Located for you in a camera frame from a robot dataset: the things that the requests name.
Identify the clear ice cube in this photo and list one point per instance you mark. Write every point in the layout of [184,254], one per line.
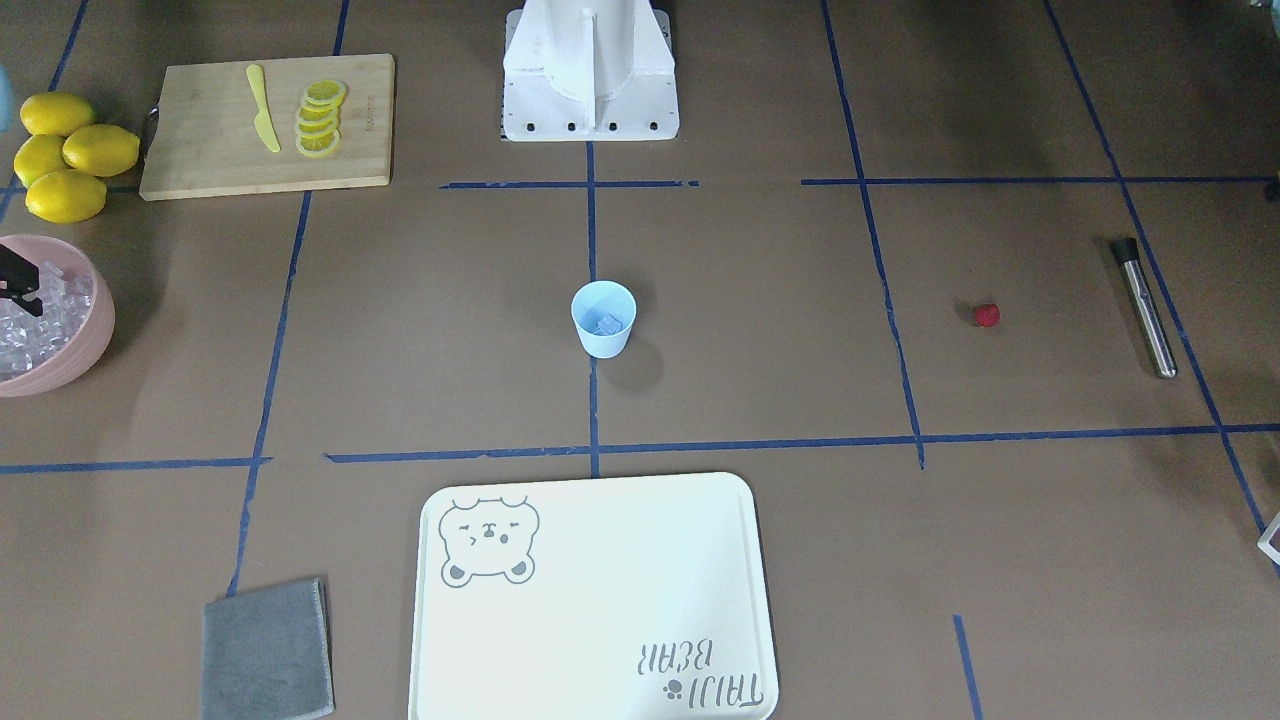
[608,325]

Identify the steel muddler with black tip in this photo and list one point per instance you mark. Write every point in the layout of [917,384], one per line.
[1126,253]

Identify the lemon slice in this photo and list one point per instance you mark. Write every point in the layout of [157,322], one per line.
[317,129]
[317,115]
[317,146]
[326,93]

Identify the red strawberry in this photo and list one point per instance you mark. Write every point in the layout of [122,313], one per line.
[987,315]

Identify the pile of ice cubes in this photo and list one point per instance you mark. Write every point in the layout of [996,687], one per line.
[27,340]

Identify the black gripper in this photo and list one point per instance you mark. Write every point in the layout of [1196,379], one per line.
[19,280]

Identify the white wire cup rack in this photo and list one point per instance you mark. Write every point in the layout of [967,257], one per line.
[1267,543]

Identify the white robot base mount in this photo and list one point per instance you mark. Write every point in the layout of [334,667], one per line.
[589,71]

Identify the whole yellow lemon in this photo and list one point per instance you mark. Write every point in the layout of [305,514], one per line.
[38,157]
[101,150]
[66,196]
[55,113]

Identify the yellow plastic knife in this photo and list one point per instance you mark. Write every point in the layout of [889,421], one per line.
[262,122]

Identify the wooden cutting board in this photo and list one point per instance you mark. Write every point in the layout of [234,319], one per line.
[206,144]

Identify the pink bowl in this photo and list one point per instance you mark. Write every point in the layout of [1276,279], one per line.
[90,341]

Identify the grey folded cloth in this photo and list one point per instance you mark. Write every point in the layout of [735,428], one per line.
[266,654]

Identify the light blue cup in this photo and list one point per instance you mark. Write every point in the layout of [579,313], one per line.
[603,313]

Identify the white bear serving tray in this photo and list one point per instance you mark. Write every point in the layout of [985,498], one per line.
[612,598]

